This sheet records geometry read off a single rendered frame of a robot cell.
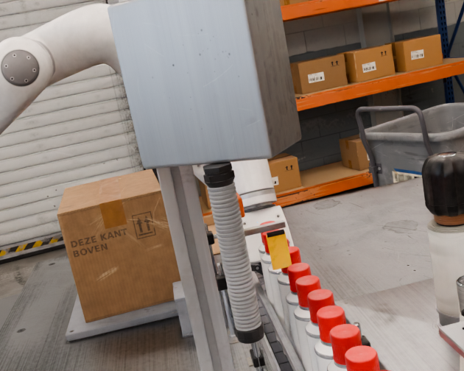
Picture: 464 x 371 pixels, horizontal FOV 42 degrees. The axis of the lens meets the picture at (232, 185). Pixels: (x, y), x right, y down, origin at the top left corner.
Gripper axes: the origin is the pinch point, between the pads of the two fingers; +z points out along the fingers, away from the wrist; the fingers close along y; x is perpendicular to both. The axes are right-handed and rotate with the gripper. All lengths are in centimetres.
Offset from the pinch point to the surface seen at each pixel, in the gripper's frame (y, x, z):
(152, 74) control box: -15, -53, -29
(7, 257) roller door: -163, 399, -50
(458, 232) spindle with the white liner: 26.6, -26.0, -3.1
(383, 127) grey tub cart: 111, 215, -61
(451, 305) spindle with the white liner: 24.8, -20.6, 8.2
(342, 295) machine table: 16.1, 15.8, 6.3
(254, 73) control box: -5, -59, -25
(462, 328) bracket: 6, -67, 3
